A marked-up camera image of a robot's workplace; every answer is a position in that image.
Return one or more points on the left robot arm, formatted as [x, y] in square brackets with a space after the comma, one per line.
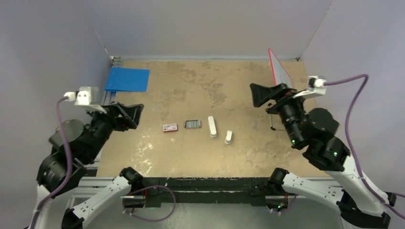
[74, 146]

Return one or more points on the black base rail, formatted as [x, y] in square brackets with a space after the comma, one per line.
[255, 191]

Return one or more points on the blue plastic board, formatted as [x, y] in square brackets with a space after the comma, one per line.
[127, 80]

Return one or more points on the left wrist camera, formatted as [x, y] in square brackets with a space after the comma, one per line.
[87, 97]

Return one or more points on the red framed whiteboard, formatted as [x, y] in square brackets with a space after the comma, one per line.
[279, 73]

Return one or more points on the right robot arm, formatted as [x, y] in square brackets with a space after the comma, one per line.
[361, 205]

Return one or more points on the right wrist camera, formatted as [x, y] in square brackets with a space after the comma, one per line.
[316, 87]

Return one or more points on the red white staple box sleeve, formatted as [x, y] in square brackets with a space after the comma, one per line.
[170, 128]

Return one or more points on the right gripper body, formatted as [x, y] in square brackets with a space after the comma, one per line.
[288, 98]

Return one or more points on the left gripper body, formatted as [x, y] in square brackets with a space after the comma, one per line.
[117, 122]

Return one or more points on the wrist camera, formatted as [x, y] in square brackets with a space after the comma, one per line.
[87, 97]
[316, 87]

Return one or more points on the whiteboard metal stand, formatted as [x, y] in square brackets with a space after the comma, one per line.
[270, 118]

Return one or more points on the small white staple remover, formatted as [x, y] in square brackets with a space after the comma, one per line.
[228, 137]

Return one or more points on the white stapler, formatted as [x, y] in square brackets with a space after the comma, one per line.
[212, 127]

